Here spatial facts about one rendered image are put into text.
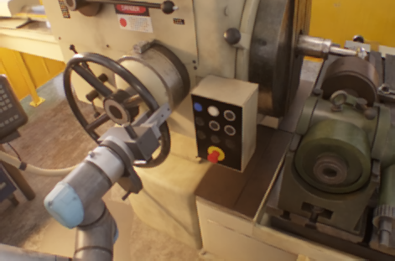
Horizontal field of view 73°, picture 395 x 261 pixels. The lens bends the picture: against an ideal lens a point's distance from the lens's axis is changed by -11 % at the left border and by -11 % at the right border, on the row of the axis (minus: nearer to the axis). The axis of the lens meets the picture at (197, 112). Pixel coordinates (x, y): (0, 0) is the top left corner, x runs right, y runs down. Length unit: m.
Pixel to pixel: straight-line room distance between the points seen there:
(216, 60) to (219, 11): 0.14
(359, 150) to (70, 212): 0.60
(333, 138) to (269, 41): 0.33
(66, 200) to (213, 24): 0.53
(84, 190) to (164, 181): 1.01
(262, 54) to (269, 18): 0.10
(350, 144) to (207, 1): 0.48
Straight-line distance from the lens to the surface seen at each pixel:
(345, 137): 0.72
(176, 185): 1.49
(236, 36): 0.70
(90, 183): 0.54
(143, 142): 0.57
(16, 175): 2.44
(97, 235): 0.59
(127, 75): 0.67
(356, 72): 0.98
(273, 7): 0.89
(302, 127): 0.80
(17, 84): 3.60
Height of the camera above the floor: 1.76
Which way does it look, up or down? 38 degrees down
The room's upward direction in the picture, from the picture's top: 6 degrees counter-clockwise
